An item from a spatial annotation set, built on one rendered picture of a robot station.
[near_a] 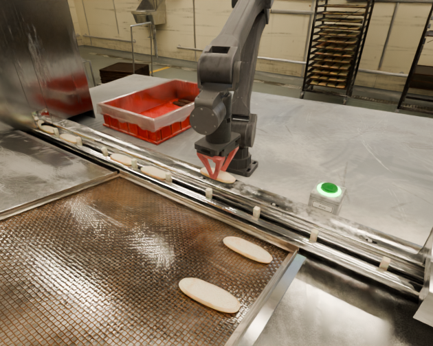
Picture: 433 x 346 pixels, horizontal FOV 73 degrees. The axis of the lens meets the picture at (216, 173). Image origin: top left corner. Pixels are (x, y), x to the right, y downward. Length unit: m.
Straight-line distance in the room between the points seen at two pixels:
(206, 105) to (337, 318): 0.44
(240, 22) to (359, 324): 0.64
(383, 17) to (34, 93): 4.43
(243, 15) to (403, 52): 4.30
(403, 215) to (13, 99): 1.26
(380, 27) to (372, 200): 4.19
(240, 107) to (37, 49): 0.76
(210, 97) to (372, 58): 4.54
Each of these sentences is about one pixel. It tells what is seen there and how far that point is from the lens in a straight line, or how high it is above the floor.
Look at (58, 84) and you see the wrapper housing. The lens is 1.33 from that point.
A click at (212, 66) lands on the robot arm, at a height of 1.19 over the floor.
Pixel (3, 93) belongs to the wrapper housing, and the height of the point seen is 1.01.
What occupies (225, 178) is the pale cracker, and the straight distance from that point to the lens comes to 0.70.
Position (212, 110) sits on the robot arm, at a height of 1.12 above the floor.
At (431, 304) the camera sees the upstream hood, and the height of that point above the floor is 0.89.
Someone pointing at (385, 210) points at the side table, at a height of 0.82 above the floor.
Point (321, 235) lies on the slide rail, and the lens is 0.70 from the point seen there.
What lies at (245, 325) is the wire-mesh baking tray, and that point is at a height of 0.93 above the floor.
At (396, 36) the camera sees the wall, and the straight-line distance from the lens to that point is 4.95.
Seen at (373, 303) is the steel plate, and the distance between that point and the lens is 0.66.
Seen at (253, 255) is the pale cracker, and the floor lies 0.91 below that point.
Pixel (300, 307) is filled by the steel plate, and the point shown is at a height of 0.82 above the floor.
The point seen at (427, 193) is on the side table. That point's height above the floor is 0.82.
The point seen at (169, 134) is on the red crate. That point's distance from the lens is 1.15.
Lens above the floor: 1.31
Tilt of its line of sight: 32 degrees down
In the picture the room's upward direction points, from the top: straight up
